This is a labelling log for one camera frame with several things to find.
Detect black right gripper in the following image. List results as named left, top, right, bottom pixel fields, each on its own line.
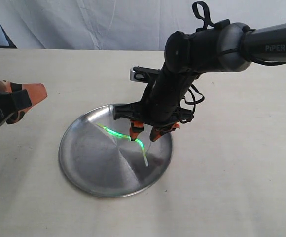
left=113, top=99, right=194, bottom=142

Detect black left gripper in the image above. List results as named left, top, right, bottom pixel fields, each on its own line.
left=0, top=80, right=47, bottom=127

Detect green glow stick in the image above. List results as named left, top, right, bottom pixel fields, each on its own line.
left=96, top=123, right=149, bottom=167

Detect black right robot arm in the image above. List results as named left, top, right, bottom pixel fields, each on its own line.
left=113, top=20, right=286, bottom=141

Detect round silver metal plate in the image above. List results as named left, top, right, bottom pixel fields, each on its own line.
left=58, top=104, right=173, bottom=198

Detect white backdrop cloth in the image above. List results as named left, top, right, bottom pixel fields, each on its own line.
left=0, top=0, right=286, bottom=51

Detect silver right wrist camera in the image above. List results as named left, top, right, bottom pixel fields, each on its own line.
left=130, top=66, right=160, bottom=83

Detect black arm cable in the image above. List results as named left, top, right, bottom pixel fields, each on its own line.
left=182, top=1, right=222, bottom=112

